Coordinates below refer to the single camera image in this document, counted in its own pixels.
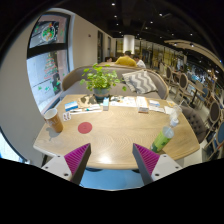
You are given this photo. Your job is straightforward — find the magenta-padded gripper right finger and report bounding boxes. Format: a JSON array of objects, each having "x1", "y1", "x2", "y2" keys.
[{"x1": 132, "y1": 143, "x2": 183, "y2": 186}]

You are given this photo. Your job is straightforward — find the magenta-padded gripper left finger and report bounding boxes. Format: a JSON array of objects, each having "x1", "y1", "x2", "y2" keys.
[{"x1": 41, "y1": 143, "x2": 92, "y2": 186}]

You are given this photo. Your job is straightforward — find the green-labelled clear drink bottle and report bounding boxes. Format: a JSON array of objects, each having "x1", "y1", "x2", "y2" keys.
[{"x1": 149, "y1": 117, "x2": 181, "y2": 154}]

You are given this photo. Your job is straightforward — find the flat round red coaster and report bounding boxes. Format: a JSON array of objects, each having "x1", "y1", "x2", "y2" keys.
[{"x1": 77, "y1": 121, "x2": 93, "y2": 135}]

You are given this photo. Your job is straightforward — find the white pill blister pack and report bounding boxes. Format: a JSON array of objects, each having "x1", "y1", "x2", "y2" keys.
[{"x1": 62, "y1": 111, "x2": 72, "y2": 122}]

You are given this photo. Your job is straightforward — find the brown paper cup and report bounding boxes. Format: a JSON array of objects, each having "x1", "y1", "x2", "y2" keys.
[{"x1": 43, "y1": 107, "x2": 64, "y2": 134}]

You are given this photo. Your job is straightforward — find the white pen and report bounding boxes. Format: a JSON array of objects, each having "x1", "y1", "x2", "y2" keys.
[{"x1": 69, "y1": 105, "x2": 103, "y2": 115}]

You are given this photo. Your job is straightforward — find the blue and white flat box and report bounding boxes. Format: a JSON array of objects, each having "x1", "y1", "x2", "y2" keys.
[{"x1": 64, "y1": 100, "x2": 79, "y2": 112}]

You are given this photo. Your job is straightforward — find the long white box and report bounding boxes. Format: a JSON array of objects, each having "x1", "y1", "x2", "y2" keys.
[{"x1": 135, "y1": 95, "x2": 150, "y2": 114}]

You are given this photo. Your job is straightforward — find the small white and blue box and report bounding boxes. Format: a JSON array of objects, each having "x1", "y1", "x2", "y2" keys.
[{"x1": 148, "y1": 99, "x2": 161, "y2": 108}]

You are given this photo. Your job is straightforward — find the grey tufted chair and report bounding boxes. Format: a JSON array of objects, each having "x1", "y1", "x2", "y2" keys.
[{"x1": 179, "y1": 105, "x2": 209, "y2": 144}]

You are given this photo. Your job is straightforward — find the light blue upright box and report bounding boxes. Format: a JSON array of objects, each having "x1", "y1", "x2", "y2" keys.
[{"x1": 102, "y1": 97, "x2": 110, "y2": 111}]

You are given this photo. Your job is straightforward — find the white printed leaflets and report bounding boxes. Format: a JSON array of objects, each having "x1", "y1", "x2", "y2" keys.
[{"x1": 109, "y1": 95, "x2": 138, "y2": 108}]

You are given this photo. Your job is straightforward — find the grey curved sofa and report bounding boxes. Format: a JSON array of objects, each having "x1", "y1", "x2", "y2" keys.
[{"x1": 59, "y1": 63, "x2": 170, "y2": 101}]

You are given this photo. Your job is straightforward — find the grey chevron cushion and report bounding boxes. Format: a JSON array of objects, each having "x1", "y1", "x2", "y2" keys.
[{"x1": 121, "y1": 69, "x2": 158, "y2": 95}]

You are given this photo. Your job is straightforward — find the green potted plant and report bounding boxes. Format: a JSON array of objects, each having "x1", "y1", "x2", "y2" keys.
[{"x1": 79, "y1": 63, "x2": 128, "y2": 103}]

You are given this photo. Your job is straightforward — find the group of round-backed chairs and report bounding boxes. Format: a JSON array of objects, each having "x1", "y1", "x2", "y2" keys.
[{"x1": 159, "y1": 63, "x2": 224, "y2": 161}]

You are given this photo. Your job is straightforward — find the large decorated window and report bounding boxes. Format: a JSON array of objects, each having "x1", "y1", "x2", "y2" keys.
[{"x1": 26, "y1": 12, "x2": 72, "y2": 113}]

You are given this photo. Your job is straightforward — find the person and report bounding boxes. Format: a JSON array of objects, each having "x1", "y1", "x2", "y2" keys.
[
  {"x1": 133, "y1": 55, "x2": 147, "y2": 69},
  {"x1": 114, "y1": 50, "x2": 138, "y2": 68}
]

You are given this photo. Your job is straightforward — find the group of ceiling lights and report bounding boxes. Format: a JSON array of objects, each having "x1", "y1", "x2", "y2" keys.
[{"x1": 109, "y1": 1, "x2": 201, "y2": 48}]

